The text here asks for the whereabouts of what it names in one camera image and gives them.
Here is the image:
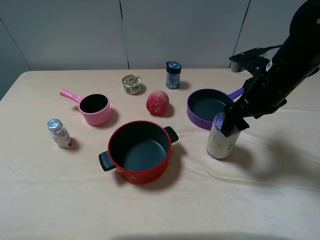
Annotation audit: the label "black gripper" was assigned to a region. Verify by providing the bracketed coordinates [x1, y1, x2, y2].
[221, 67, 287, 137]

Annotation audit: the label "white roll purple wrap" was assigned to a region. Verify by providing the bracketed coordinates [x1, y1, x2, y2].
[206, 113, 241, 160]

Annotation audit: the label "pink saucepan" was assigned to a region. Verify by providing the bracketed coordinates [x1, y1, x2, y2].
[59, 89, 112, 126]

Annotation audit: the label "cream tablecloth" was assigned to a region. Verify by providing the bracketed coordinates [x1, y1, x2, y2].
[0, 69, 320, 240]

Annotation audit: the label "small tin can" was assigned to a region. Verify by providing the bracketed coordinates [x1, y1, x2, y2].
[122, 74, 142, 95]

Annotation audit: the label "red pot black handles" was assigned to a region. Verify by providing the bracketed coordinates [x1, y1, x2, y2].
[98, 120, 179, 185]

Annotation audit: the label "small foil-capped bottle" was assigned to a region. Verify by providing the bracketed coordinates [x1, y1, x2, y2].
[47, 118, 72, 148]

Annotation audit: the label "purple frying pan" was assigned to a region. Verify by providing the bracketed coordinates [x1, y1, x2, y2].
[186, 87, 244, 130]

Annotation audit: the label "red peach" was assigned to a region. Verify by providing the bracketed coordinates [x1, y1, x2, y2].
[146, 90, 170, 115]

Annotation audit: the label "blue labelled jar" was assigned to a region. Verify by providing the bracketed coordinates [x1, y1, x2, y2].
[166, 61, 182, 90]

